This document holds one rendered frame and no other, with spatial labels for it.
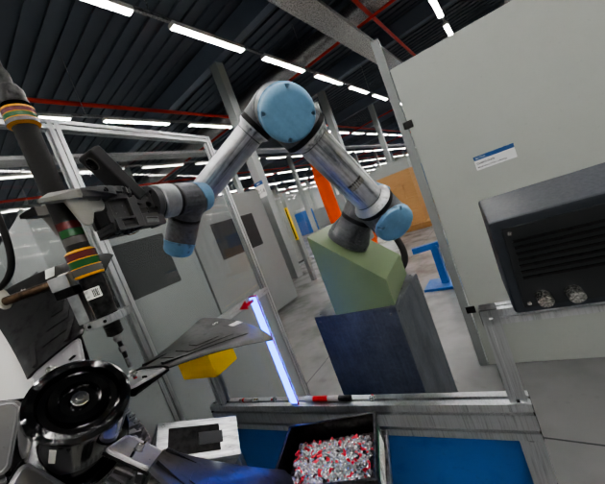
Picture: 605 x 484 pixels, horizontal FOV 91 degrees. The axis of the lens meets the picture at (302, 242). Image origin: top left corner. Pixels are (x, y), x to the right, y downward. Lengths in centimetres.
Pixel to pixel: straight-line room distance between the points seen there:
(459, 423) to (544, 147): 162
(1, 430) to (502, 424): 82
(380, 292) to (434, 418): 35
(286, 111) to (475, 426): 76
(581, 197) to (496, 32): 166
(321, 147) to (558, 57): 162
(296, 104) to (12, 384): 82
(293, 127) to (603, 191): 52
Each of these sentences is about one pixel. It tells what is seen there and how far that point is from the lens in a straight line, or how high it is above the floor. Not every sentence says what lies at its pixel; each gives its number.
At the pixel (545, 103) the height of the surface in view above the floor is 145.
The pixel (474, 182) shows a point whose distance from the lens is 206.
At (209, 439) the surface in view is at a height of 102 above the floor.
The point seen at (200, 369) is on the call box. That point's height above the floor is 101.
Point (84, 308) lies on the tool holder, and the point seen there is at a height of 133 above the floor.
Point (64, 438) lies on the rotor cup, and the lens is 51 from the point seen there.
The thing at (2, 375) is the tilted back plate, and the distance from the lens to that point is 92.
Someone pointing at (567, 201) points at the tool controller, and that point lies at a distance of 58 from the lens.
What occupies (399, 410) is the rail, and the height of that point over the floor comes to 85.
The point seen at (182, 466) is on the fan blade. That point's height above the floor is 107.
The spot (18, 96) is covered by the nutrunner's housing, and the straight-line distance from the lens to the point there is 68.
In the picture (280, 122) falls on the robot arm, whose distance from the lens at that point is 67.
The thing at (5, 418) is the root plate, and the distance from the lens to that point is 59.
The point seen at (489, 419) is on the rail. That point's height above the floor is 83.
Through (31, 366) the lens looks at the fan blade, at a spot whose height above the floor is 127.
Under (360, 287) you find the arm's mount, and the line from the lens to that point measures 95.
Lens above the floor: 134
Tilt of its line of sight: 4 degrees down
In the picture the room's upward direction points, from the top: 21 degrees counter-clockwise
